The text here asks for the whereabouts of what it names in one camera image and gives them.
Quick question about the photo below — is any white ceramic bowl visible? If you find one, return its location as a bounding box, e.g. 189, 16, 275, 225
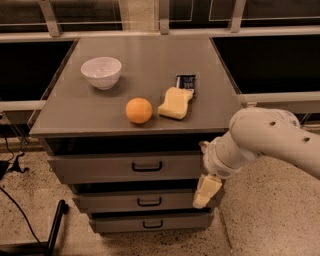
81, 57, 122, 90

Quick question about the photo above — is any grey bottom drawer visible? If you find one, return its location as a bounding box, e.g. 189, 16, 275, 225
89, 212, 213, 233

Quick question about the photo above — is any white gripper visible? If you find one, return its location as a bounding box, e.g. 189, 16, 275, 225
193, 137, 240, 209

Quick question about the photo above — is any metal window railing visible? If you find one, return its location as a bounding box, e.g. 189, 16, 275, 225
0, 0, 320, 41

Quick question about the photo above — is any orange fruit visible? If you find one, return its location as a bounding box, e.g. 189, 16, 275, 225
126, 98, 153, 124

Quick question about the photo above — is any grey drawer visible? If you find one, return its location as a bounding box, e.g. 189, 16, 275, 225
89, 212, 213, 233
71, 187, 226, 214
48, 152, 204, 184

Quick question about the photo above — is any dark blue snack packet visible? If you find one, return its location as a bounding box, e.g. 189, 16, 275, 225
176, 75, 196, 95

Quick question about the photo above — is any black chair leg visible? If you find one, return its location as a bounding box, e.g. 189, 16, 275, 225
0, 200, 69, 256

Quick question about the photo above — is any yellow sponge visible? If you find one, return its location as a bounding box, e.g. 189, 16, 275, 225
158, 87, 193, 120

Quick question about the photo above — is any black floor cable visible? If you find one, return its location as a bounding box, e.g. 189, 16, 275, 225
0, 185, 42, 244

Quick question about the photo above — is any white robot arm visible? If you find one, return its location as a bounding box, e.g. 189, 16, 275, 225
193, 107, 320, 209

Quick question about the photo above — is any grey top drawer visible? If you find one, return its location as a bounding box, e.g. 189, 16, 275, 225
48, 152, 204, 184

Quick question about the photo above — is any grey drawer cabinet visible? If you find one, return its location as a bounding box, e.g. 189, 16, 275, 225
31, 36, 241, 220

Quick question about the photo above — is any grey middle drawer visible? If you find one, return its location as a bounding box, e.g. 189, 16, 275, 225
71, 187, 226, 214

